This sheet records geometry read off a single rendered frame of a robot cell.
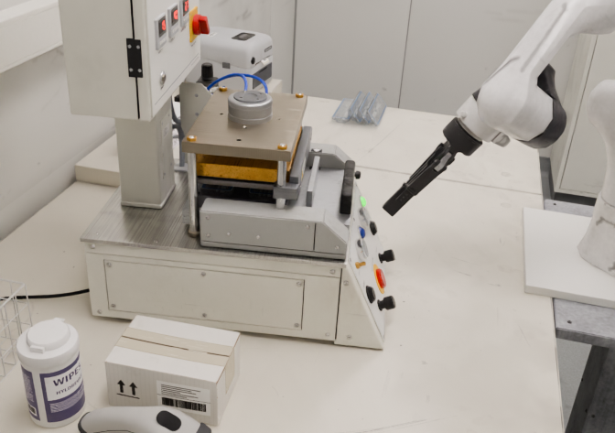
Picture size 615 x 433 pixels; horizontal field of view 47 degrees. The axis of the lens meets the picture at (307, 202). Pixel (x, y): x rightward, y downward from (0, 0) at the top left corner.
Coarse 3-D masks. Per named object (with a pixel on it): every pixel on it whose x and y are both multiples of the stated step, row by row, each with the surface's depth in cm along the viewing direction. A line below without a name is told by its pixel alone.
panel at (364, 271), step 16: (352, 208) 136; (352, 224) 131; (352, 240) 127; (368, 240) 140; (352, 256) 123; (368, 256) 136; (368, 272) 131; (384, 272) 147; (384, 288) 142; (368, 304) 124
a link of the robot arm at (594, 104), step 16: (608, 80) 142; (592, 96) 141; (608, 96) 139; (592, 112) 141; (608, 112) 139; (608, 128) 140; (608, 144) 142; (608, 160) 145; (608, 176) 145; (608, 192) 146
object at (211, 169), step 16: (208, 160) 120; (224, 160) 120; (240, 160) 121; (256, 160) 121; (272, 160) 121; (208, 176) 120; (224, 176) 120; (240, 176) 119; (256, 176) 119; (272, 176) 119; (288, 176) 119
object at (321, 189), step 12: (312, 168) 131; (324, 168) 140; (312, 180) 126; (324, 180) 135; (336, 180) 136; (300, 192) 130; (312, 192) 123; (324, 192) 131; (336, 192) 131; (288, 204) 126; (300, 204) 126; (312, 204) 126; (324, 204) 127; (336, 204) 127; (336, 216) 123; (348, 216) 123; (348, 228) 121
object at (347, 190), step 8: (352, 160) 135; (344, 168) 132; (352, 168) 132; (344, 176) 129; (352, 176) 129; (344, 184) 126; (352, 184) 126; (344, 192) 123; (344, 200) 123; (344, 208) 123
